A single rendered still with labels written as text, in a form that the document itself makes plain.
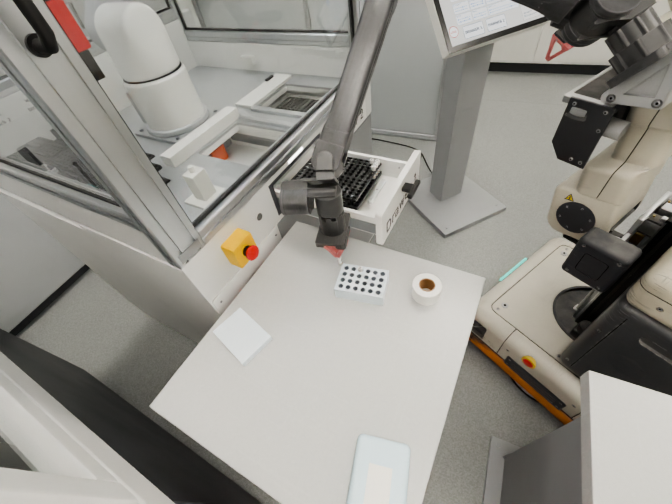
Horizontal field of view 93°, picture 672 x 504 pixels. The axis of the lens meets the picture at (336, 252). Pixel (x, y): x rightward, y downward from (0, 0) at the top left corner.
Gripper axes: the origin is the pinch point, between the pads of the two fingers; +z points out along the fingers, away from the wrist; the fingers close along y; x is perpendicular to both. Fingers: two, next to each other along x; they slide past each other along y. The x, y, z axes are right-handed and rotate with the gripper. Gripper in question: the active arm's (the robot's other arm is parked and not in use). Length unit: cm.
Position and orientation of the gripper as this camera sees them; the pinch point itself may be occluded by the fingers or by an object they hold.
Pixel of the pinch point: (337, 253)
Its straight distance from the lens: 78.7
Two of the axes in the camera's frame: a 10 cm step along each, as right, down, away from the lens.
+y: -1.8, 7.6, -6.2
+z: 1.1, 6.4, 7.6
